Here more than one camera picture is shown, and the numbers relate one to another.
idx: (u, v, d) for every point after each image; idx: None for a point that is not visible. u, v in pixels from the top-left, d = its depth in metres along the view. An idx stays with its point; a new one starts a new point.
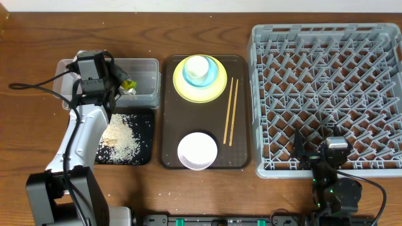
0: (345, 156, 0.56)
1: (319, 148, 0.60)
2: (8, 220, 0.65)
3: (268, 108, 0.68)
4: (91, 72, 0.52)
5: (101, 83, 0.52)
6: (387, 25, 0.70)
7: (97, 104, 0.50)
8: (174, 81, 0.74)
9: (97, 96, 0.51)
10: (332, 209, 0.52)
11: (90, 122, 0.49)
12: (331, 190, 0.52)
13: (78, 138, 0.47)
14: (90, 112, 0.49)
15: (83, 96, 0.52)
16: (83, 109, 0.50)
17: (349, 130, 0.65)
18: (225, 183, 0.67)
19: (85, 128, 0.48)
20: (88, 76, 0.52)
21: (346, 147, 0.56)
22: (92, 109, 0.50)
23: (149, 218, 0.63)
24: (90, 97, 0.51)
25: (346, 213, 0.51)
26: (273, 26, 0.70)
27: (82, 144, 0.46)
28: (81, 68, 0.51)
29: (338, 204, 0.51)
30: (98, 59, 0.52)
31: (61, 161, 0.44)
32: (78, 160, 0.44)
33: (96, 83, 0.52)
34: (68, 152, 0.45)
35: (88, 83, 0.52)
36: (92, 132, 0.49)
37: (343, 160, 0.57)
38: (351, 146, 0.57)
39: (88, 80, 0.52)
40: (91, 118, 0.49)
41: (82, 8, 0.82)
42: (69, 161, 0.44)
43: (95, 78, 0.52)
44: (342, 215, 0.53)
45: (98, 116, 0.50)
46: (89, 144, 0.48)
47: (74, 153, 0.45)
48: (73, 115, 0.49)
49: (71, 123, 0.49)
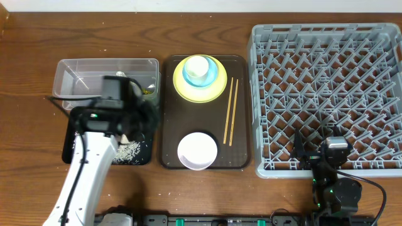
0: (345, 156, 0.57)
1: (319, 148, 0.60)
2: (8, 220, 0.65)
3: (268, 108, 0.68)
4: (112, 92, 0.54)
5: (120, 105, 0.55)
6: (387, 25, 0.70)
7: (107, 134, 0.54)
8: (174, 79, 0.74)
9: (108, 119, 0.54)
10: (332, 209, 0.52)
11: (96, 166, 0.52)
12: (331, 190, 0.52)
13: (78, 191, 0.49)
14: (99, 150, 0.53)
15: (93, 116, 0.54)
16: (89, 136, 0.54)
17: (349, 130, 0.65)
18: (225, 183, 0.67)
19: (88, 174, 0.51)
20: (109, 95, 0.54)
21: (346, 147, 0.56)
22: (99, 148, 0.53)
23: (149, 218, 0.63)
24: (100, 120, 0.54)
25: (347, 213, 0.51)
26: (273, 26, 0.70)
27: (83, 201, 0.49)
28: (107, 86, 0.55)
29: (338, 204, 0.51)
30: (123, 82, 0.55)
31: (59, 221, 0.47)
32: (77, 221, 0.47)
33: (115, 103, 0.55)
34: (66, 213, 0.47)
35: (107, 102, 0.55)
36: (97, 177, 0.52)
37: (343, 160, 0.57)
38: (351, 146, 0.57)
39: (108, 98, 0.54)
40: (96, 160, 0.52)
41: (82, 8, 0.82)
42: (67, 220, 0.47)
43: (115, 98, 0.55)
44: (343, 215, 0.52)
45: (105, 154, 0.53)
46: (92, 194, 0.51)
47: (74, 213, 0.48)
48: (79, 152, 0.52)
49: (75, 163, 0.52)
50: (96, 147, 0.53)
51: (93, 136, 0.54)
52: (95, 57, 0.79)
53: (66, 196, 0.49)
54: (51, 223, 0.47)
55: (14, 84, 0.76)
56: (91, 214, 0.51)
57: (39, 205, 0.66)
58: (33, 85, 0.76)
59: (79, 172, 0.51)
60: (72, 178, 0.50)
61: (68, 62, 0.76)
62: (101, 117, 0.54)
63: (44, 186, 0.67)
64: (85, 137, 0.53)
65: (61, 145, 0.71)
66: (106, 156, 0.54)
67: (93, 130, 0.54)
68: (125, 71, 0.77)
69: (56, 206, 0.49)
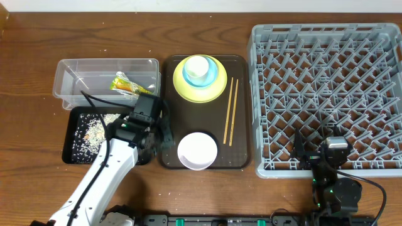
0: (345, 156, 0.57)
1: (319, 148, 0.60)
2: (8, 220, 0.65)
3: (268, 108, 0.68)
4: (144, 108, 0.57)
5: (149, 120, 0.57)
6: (387, 25, 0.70)
7: (131, 144, 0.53)
8: (174, 79, 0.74)
9: (136, 131, 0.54)
10: (331, 209, 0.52)
11: (114, 172, 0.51)
12: (331, 191, 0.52)
13: (93, 190, 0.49)
14: (121, 157, 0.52)
15: (124, 125, 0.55)
16: (115, 144, 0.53)
17: (348, 130, 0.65)
18: (225, 183, 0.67)
19: (105, 177, 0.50)
20: (141, 110, 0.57)
21: (346, 147, 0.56)
22: (122, 155, 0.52)
23: (149, 218, 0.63)
24: (129, 130, 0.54)
25: (346, 213, 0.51)
26: (273, 26, 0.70)
27: (94, 201, 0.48)
28: (140, 102, 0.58)
29: (338, 204, 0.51)
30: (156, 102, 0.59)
31: (68, 216, 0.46)
32: (85, 220, 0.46)
33: (145, 118, 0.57)
34: (76, 209, 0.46)
35: (137, 116, 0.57)
36: (113, 182, 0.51)
37: (343, 160, 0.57)
38: (351, 146, 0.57)
39: (139, 113, 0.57)
40: (116, 166, 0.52)
41: (82, 8, 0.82)
42: (76, 216, 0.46)
43: (146, 114, 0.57)
44: (342, 215, 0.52)
45: (125, 163, 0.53)
46: (104, 197, 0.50)
47: (84, 211, 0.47)
48: (102, 154, 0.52)
49: (95, 164, 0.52)
50: (119, 154, 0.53)
51: (120, 144, 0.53)
52: (95, 57, 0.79)
53: (81, 193, 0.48)
54: (59, 216, 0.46)
55: (14, 84, 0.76)
56: (98, 217, 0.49)
57: (39, 205, 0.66)
58: (33, 85, 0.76)
59: (98, 174, 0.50)
60: (90, 177, 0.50)
61: (68, 62, 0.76)
62: (129, 127, 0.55)
63: (44, 186, 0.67)
64: (111, 142, 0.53)
65: (61, 145, 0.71)
66: (125, 166, 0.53)
67: (119, 140, 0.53)
68: (125, 72, 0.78)
69: (68, 200, 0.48)
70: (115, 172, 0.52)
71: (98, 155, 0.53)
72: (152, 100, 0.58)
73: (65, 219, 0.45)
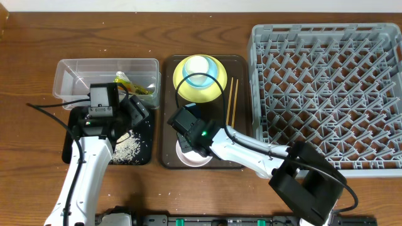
0: (174, 125, 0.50)
1: (184, 134, 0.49)
2: (8, 220, 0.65)
3: (268, 108, 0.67)
4: (101, 99, 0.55)
5: (109, 110, 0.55)
6: (387, 25, 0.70)
7: (101, 137, 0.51)
8: (174, 86, 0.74)
9: (102, 125, 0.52)
10: (182, 129, 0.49)
11: (93, 166, 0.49)
12: (172, 124, 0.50)
13: (78, 187, 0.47)
14: (95, 150, 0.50)
15: (88, 123, 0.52)
16: (86, 142, 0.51)
17: (335, 147, 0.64)
18: (225, 183, 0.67)
19: (86, 172, 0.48)
20: (98, 103, 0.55)
21: (170, 123, 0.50)
22: (95, 148, 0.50)
23: (149, 218, 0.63)
24: (95, 126, 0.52)
25: (178, 124, 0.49)
26: (273, 26, 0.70)
27: (82, 195, 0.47)
28: (94, 95, 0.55)
29: (173, 122, 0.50)
30: (111, 88, 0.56)
31: (61, 216, 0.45)
32: (79, 214, 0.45)
33: (105, 110, 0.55)
34: (68, 207, 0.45)
35: (97, 110, 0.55)
36: (95, 174, 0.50)
37: (172, 121, 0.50)
38: (171, 123, 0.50)
39: (98, 106, 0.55)
40: (93, 160, 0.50)
41: (81, 8, 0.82)
42: (69, 215, 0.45)
43: (105, 105, 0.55)
44: (189, 118, 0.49)
45: (102, 152, 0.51)
46: (90, 191, 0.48)
47: (75, 208, 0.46)
48: (75, 152, 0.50)
49: (72, 164, 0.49)
50: (92, 148, 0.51)
51: (90, 140, 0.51)
52: (96, 58, 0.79)
53: (67, 193, 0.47)
54: (54, 220, 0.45)
55: (14, 85, 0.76)
56: (92, 211, 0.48)
57: (39, 204, 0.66)
58: (32, 85, 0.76)
59: (77, 171, 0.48)
60: (71, 177, 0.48)
61: (68, 62, 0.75)
62: (93, 123, 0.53)
63: (43, 186, 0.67)
64: (81, 141, 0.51)
65: (62, 145, 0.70)
66: (103, 157, 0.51)
67: (88, 138, 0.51)
68: (125, 71, 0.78)
69: (58, 202, 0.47)
70: (94, 166, 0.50)
71: (72, 156, 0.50)
72: (105, 87, 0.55)
73: (59, 220, 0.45)
